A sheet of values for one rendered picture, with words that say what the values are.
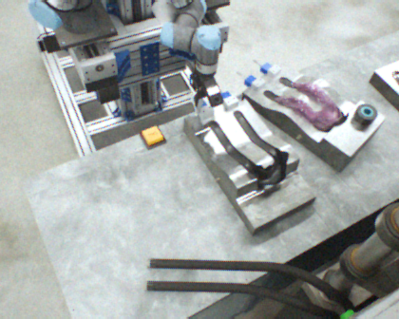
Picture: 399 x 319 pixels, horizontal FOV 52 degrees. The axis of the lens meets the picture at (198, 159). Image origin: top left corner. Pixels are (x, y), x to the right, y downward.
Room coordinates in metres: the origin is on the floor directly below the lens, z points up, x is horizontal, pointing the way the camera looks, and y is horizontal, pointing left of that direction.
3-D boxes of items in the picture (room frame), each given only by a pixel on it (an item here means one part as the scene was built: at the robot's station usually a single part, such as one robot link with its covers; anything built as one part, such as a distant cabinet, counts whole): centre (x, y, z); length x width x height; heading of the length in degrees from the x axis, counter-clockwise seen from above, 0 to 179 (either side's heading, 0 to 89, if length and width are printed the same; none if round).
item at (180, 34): (1.07, 0.09, 1.21); 0.11 x 0.11 x 0.08; 75
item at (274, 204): (0.84, -0.18, 0.87); 0.50 x 0.26 x 0.14; 33
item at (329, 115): (1.11, -0.42, 0.90); 0.26 x 0.18 x 0.08; 50
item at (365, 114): (1.04, -0.62, 0.93); 0.08 x 0.08 x 0.04
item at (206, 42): (1.03, 0.00, 1.21); 0.09 x 0.08 x 0.11; 75
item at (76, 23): (1.30, 0.50, 1.09); 0.15 x 0.15 x 0.10
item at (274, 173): (0.86, -0.18, 0.92); 0.35 x 0.16 x 0.09; 33
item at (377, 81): (1.30, -0.84, 0.84); 0.20 x 0.15 x 0.07; 33
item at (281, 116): (1.11, -0.43, 0.86); 0.50 x 0.26 x 0.11; 50
